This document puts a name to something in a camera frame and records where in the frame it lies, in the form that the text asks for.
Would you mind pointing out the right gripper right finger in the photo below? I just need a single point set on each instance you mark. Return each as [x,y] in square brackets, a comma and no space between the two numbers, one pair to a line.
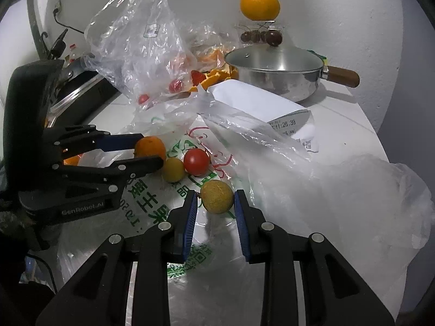
[263,242]

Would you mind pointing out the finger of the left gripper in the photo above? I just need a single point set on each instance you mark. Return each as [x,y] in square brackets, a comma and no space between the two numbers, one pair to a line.
[112,141]
[119,169]

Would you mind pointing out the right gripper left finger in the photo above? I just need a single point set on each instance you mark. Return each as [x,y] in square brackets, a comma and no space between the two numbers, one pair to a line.
[168,242]

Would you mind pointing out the yellow green small fruit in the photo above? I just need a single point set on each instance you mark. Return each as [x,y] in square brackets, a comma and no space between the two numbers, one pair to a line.
[173,170]

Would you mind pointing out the green yellow jujube fruit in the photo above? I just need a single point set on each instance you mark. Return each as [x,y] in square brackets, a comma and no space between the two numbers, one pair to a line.
[217,197]

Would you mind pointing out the red cherry tomato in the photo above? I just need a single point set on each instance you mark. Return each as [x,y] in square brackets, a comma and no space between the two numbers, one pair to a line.
[196,162]

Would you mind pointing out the induction cooktop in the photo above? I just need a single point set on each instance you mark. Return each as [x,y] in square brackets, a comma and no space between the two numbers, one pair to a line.
[77,98]

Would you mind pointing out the black frying pan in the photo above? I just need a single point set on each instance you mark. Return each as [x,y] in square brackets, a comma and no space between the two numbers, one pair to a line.
[76,71]

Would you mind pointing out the red cap sauce bottle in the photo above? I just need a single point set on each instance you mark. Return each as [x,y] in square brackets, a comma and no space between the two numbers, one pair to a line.
[73,52]

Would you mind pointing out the printed white plastic bag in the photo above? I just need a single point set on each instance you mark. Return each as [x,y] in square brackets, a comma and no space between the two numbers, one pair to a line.
[377,214]

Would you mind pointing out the clear crumpled plastic bag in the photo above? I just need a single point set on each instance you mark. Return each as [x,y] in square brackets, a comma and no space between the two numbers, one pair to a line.
[147,53]

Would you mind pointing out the white paper receipt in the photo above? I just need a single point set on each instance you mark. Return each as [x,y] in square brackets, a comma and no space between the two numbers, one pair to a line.
[286,117]

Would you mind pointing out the orange peel pile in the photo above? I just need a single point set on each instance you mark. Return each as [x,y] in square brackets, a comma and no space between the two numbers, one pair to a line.
[211,70]

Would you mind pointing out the yellow green sponge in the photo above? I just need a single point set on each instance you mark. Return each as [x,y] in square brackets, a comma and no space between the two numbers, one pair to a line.
[322,57]

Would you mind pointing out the clear box of chestnuts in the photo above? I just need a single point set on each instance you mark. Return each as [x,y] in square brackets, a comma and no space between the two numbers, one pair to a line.
[269,32]

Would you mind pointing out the large orange on box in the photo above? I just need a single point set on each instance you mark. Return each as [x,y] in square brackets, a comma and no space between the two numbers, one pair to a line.
[260,10]

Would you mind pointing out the white wall socket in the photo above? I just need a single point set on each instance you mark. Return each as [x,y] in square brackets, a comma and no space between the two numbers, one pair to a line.
[58,7]

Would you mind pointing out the steel saucepan with wooden handle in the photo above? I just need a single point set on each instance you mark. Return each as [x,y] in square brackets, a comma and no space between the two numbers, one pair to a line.
[287,71]

